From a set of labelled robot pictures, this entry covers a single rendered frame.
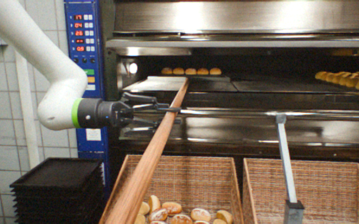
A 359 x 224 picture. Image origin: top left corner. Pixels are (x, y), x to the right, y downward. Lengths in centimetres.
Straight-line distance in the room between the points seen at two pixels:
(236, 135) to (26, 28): 99
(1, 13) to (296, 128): 124
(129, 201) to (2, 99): 141
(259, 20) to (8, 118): 139
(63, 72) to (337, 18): 115
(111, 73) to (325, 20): 102
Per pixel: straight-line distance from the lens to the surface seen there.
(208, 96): 130
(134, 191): 35
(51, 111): 83
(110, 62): 136
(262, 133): 137
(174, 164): 137
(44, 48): 85
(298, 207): 85
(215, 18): 129
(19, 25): 82
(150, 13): 132
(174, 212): 135
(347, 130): 151
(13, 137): 171
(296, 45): 119
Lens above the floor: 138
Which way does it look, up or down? 13 degrees down
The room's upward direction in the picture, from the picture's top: straight up
